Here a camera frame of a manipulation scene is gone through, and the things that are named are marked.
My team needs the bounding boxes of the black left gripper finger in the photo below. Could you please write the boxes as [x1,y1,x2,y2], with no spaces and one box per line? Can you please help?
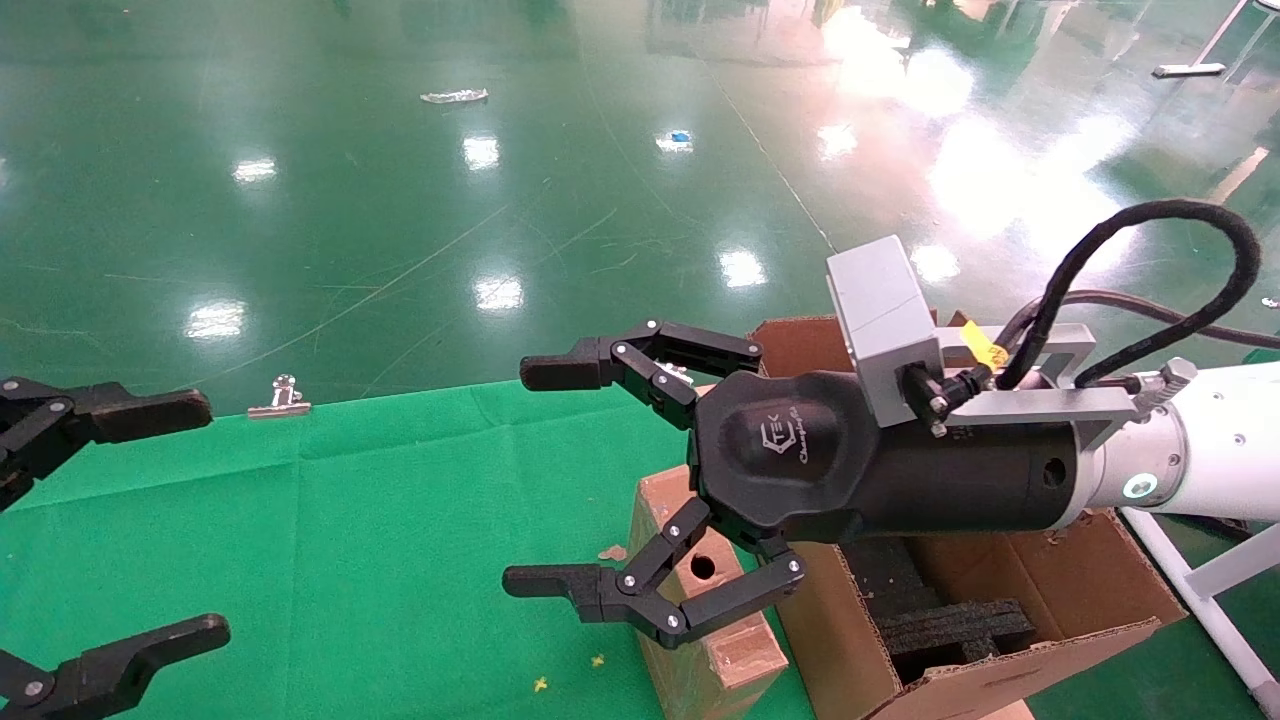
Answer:
[0,376,213,513]
[0,613,231,720]

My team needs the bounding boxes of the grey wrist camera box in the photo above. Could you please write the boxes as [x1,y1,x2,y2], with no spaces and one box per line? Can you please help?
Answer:
[826,236,946,429]

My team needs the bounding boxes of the white metal table leg frame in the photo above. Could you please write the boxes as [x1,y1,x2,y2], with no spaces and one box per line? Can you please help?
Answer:
[1120,505,1280,716]

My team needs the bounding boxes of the yellow cable tag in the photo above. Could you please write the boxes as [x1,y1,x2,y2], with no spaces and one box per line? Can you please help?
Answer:
[960,320,1009,369]

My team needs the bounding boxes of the green table cloth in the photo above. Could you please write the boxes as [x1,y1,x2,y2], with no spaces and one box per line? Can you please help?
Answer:
[0,378,816,720]

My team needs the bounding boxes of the large open cardboard carton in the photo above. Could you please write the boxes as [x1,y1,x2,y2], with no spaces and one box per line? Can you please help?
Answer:
[750,315,1188,720]

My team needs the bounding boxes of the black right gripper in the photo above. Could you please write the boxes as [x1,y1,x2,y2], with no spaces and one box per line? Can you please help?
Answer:
[502,320,1091,650]

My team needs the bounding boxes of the silver binder clip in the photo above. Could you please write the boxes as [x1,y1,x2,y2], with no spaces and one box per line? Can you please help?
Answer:
[247,374,312,419]

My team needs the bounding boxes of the thick black looped cable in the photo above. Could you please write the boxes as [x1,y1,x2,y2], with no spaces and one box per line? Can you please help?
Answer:
[993,199,1262,391]

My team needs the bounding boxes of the silver cable connector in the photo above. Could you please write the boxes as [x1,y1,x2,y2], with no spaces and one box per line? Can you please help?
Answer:
[1135,357,1198,406]

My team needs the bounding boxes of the grey metal camera bracket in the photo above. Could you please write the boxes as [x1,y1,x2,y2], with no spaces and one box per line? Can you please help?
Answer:
[928,322,1143,451]

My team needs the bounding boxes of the narrow cardboard box with hole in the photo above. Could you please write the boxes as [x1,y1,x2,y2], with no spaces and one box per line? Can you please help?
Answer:
[627,465,791,720]

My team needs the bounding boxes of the thin dark cable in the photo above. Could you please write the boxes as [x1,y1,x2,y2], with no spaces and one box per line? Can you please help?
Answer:
[1000,289,1280,351]

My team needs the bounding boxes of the black foam insert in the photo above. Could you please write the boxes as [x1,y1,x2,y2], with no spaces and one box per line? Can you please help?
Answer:
[845,535,1038,686]

